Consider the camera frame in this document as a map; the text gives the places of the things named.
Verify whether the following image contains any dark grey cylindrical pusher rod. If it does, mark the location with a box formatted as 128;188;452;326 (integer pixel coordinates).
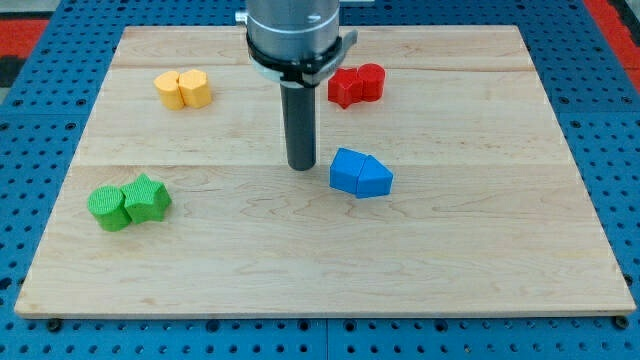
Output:
280;85;316;171

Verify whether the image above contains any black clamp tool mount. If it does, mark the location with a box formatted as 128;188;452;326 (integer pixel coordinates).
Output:
246;30;358;89

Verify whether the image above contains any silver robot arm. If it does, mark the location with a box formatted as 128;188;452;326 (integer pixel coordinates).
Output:
235;0;358;171

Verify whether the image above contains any yellow hexagon block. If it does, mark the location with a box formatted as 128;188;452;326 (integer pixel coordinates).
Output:
178;69;212;108

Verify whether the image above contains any yellow heart block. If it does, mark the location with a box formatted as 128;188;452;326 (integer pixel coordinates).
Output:
153;70;185;110

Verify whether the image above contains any red star block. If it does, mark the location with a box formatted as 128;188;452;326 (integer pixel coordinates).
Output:
327;68;363;109

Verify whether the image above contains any red cylinder block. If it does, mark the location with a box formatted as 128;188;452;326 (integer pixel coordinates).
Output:
357;63;386;102

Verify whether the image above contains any blue cube block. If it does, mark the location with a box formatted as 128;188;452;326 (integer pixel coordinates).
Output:
329;148;367;194

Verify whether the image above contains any blue pentagon block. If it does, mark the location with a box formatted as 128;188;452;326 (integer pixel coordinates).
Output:
356;155;394;198

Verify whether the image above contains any light wooden board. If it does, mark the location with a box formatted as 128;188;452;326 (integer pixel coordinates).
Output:
15;25;636;319

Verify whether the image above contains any green star block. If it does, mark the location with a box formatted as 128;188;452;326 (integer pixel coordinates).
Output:
121;173;172;224

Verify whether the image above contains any green cylinder block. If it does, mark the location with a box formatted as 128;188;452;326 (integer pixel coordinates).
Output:
87;185;132;232

